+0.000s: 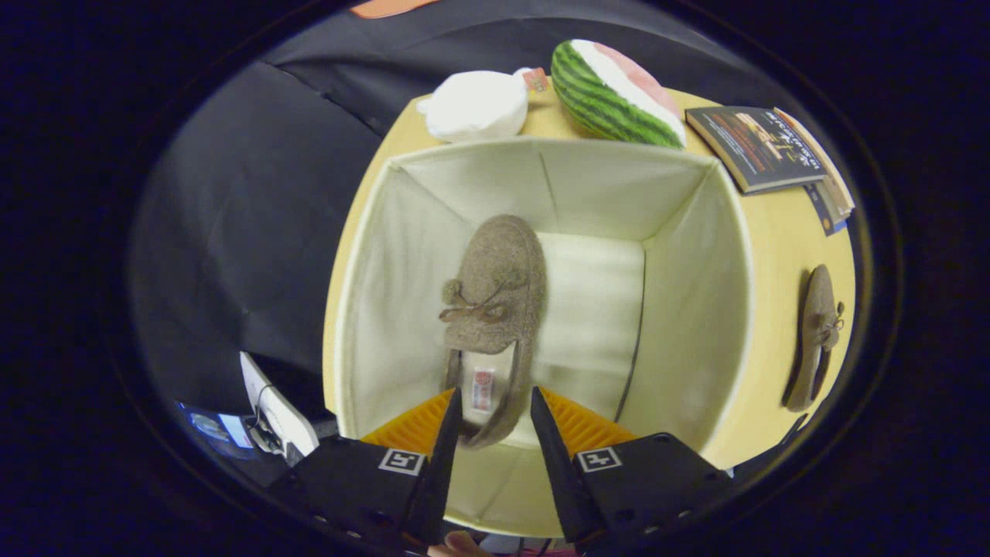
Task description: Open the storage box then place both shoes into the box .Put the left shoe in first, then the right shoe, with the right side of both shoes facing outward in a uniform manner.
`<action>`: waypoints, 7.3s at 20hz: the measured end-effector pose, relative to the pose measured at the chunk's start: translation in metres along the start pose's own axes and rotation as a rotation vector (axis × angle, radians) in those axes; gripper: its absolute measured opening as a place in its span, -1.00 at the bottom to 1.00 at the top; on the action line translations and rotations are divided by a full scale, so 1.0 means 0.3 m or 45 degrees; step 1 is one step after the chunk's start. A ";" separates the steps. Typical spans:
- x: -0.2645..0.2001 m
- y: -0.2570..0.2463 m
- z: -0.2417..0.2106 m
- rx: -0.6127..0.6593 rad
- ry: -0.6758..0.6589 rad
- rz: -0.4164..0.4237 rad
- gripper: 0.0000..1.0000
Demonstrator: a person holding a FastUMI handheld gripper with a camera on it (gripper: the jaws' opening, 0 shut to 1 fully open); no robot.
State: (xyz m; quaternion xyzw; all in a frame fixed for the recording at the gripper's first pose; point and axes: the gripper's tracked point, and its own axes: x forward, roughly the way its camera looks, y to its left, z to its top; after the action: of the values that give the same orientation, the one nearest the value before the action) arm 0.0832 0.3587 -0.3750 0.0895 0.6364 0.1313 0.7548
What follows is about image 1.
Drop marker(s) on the cream fabric storage box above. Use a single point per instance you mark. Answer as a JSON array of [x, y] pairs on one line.
[[595, 193]]

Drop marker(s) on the white plush toy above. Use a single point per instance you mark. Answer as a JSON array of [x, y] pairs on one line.
[[476, 104]]

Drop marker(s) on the small lit screen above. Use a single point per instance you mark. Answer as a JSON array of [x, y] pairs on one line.
[[216, 429]]

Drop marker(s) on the brown fuzzy shoe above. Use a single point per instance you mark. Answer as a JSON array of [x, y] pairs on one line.
[[818, 309], [499, 271]]

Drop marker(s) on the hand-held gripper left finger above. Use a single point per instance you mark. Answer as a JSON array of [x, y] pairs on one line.
[[442, 464]]

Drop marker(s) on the watermelon slice plush toy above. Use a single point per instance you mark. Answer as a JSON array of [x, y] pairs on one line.
[[603, 97]]

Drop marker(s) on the blue cover book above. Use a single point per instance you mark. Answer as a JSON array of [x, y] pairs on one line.
[[824, 213]]

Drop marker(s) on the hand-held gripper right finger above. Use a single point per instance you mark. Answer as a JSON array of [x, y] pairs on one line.
[[555, 464]]

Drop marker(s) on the beige cover book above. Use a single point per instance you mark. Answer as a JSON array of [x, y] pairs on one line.
[[835, 186]]

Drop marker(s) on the black cover book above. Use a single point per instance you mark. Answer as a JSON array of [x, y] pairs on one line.
[[754, 147]]

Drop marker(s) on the white flat device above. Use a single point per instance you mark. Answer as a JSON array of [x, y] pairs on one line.
[[282, 418]]

